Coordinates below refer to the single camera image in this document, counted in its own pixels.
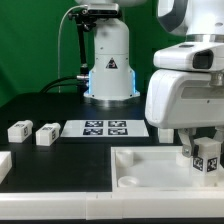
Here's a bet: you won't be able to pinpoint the mounted camera on stand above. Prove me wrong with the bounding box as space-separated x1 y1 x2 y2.
87 3 119 16

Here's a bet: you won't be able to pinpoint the white cable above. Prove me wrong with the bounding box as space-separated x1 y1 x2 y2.
57 4 84 94

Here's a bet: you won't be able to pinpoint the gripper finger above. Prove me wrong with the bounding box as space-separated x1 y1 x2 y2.
178 128 196 158
214 127 224 143

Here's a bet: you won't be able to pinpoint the black cables at base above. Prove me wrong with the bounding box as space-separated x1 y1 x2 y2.
39 75 88 94

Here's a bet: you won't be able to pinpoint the white square tabletop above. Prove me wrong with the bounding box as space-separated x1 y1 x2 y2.
111 146 224 192

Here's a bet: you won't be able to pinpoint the white marker sheet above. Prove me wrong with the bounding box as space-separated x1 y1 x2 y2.
61 120 149 137

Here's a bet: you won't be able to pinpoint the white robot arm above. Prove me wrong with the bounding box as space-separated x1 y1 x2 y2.
75 0 224 157

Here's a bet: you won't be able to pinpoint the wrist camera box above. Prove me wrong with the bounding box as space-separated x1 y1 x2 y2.
153 42 224 72

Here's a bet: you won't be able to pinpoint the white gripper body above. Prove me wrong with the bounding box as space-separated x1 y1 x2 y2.
145 69 224 129

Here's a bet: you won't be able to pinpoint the white U-shaped obstacle fence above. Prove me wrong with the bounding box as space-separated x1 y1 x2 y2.
0 151 224 221

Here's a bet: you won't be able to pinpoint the black camera stand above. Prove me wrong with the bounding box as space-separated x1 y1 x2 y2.
68 9 96 94

